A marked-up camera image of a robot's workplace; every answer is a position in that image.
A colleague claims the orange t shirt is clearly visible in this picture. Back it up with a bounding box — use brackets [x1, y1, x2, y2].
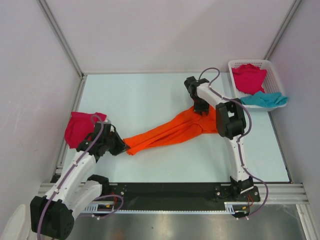
[124, 106, 218, 156]

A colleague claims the white plastic basket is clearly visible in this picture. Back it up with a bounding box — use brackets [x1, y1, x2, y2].
[228, 59, 286, 112]

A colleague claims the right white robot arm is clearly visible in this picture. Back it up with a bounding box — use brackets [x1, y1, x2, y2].
[184, 76, 254, 201]

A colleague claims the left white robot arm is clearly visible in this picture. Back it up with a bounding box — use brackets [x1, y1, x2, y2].
[30, 121, 126, 240]

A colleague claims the folded crimson t shirt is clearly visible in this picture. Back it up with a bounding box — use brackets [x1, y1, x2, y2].
[64, 111, 107, 149]

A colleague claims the crimson t shirt in basket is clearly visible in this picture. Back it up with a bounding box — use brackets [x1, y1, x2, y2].
[231, 63, 267, 95]

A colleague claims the teal t shirt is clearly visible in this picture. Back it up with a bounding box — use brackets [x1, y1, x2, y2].
[240, 91, 288, 108]

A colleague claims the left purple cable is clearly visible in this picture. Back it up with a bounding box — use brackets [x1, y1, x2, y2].
[36, 114, 125, 240]

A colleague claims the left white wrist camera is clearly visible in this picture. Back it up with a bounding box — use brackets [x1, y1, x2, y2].
[103, 119, 116, 133]

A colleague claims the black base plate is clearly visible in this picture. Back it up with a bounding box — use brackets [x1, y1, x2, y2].
[109, 182, 261, 212]

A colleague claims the aluminium frame rail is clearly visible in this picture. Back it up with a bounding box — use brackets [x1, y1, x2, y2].
[34, 182, 309, 216]

